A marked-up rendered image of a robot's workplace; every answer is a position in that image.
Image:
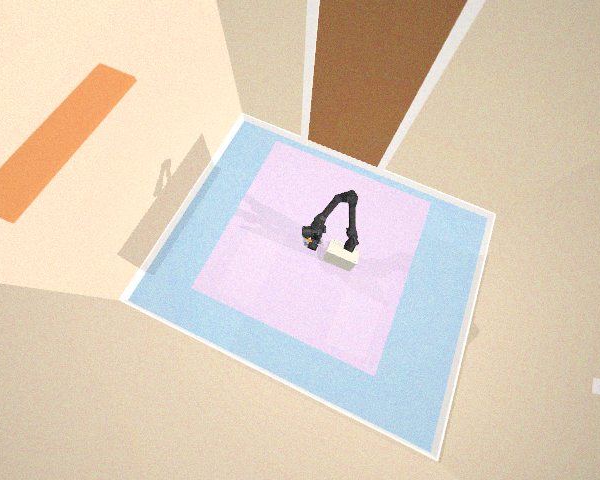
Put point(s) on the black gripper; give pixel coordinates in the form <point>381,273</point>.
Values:
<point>312,244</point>

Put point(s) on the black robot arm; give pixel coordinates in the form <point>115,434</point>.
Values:
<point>317,228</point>

